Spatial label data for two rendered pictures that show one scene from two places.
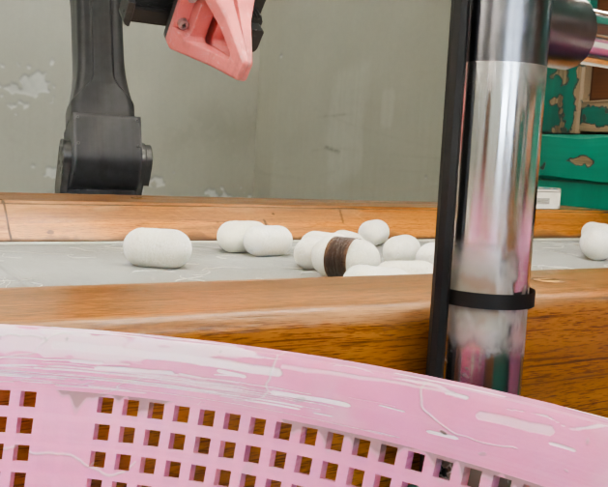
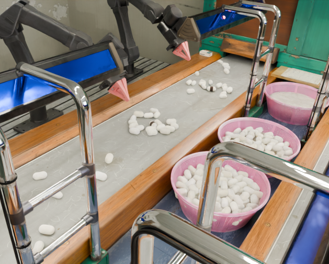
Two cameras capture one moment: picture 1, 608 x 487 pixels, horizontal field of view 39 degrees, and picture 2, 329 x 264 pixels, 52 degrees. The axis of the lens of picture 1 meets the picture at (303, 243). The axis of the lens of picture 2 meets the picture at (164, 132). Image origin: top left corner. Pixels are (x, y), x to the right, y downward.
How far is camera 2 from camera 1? 1.15 m
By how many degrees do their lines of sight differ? 35
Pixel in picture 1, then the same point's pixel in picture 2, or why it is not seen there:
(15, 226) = (161, 87)
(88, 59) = (127, 35)
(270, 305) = (235, 110)
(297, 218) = (185, 72)
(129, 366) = (241, 119)
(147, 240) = (190, 90)
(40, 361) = (237, 119)
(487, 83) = (250, 94)
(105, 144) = (134, 53)
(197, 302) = (231, 110)
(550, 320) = not seen: hidden behind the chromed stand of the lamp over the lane
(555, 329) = not seen: hidden behind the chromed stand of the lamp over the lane
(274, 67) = not seen: outside the picture
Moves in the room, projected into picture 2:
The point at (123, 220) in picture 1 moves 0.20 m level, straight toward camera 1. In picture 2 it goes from (170, 81) to (199, 98)
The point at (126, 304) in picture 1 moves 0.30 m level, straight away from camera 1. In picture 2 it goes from (229, 112) to (180, 84)
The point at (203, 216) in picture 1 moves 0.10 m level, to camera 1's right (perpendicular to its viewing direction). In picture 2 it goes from (177, 77) to (195, 74)
